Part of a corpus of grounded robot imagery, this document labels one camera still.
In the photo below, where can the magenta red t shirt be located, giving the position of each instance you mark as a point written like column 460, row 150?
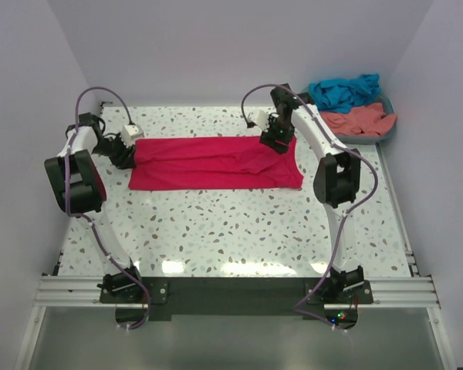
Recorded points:
column 212, row 163

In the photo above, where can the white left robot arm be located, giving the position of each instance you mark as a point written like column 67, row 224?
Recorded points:
column 80, row 193

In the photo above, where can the blue t shirt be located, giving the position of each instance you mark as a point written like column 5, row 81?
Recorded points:
column 341, row 95

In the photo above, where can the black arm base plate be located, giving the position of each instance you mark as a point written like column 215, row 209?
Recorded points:
column 344, row 316

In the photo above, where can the salmon pink t shirt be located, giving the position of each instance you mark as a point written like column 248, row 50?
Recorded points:
column 363, row 121

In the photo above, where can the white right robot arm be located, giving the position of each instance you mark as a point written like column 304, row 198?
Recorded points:
column 337, row 179

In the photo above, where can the translucent blue plastic basket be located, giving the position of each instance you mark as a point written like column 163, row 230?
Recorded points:
column 356, row 139

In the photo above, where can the aluminium frame rail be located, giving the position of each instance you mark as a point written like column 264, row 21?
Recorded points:
column 392, row 292

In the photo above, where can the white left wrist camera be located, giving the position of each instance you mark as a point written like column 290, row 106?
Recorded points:
column 130, row 133

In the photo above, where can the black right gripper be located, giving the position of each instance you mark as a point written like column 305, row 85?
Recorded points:
column 269, row 138

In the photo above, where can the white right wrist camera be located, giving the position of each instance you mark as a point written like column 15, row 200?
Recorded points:
column 259, row 118

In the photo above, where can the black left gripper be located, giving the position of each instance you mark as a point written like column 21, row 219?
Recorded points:
column 126, row 158

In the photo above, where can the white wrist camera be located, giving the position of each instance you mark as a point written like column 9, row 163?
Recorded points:
column 259, row 118
column 130, row 133

